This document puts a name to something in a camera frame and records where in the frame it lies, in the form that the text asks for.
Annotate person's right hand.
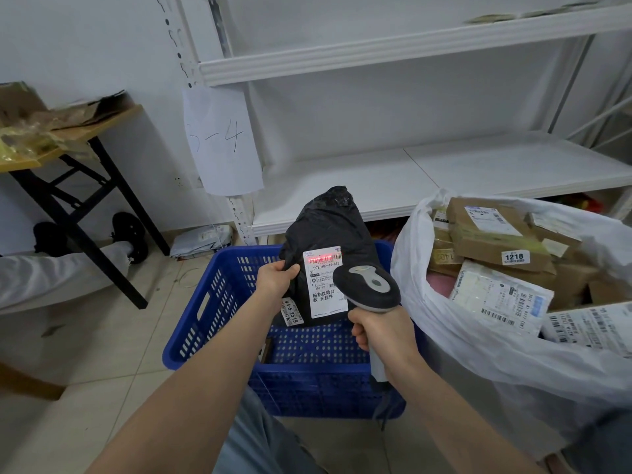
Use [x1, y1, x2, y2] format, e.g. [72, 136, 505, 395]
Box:
[348, 305, 421, 383]

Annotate wooden folding table black legs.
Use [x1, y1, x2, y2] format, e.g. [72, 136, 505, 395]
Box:
[0, 104, 171, 310]

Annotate black plastic mailer bag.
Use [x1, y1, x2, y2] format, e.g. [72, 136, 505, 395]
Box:
[273, 186, 381, 329]

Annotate grey plastic mailer bag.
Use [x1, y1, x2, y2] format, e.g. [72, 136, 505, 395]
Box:
[169, 224, 234, 260]

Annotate grey handheld barcode scanner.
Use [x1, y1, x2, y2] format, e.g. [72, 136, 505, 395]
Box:
[333, 263, 402, 390]

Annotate black scanner cable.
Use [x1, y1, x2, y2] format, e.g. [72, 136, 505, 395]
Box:
[373, 384, 401, 430]

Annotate person's left hand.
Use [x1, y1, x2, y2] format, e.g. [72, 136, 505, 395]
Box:
[254, 260, 302, 307]

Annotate person's sandal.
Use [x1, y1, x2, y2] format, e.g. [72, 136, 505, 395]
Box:
[542, 454, 576, 474]

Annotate white paper sign sheet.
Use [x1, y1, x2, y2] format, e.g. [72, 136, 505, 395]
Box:
[182, 86, 265, 197]

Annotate kraft box grey printed letters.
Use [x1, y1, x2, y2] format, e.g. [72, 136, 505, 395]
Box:
[524, 211, 583, 262]

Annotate white plastic mailer blue tag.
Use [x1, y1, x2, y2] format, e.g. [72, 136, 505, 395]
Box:
[448, 259, 555, 339]

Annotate person's left forearm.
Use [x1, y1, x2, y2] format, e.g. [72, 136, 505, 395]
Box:
[86, 290, 282, 474]

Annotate white woven sack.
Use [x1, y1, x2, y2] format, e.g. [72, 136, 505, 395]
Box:
[390, 190, 632, 460]

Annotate white metal shelf rack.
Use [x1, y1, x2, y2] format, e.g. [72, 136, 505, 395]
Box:
[155, 0, 632, 245]
[565, 95, 632, 149]

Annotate person's right forearm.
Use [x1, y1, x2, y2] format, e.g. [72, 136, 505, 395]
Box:
[390, 359, 544, 474]

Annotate crumpled yellowish paper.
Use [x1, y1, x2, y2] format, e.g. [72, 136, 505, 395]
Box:
[0, 120, 65, 161]

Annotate person's left leg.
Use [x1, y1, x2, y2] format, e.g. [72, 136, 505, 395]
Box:
[212, 387, 322, 474]

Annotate wooden chair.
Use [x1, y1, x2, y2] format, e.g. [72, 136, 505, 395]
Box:
[0, 362, 66, 402]

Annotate blue plastic crate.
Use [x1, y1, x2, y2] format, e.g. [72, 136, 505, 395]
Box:
[163, 240, 423, 419]

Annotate pink mailer bag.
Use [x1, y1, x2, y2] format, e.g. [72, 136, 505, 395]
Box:
[427, 272, 458, 300]

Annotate brown packets on table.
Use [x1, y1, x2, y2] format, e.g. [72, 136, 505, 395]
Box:
[0, 81, 49, 126]

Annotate stack of flattened cardboard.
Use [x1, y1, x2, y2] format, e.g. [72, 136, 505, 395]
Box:
[49, 91, 137, 130]

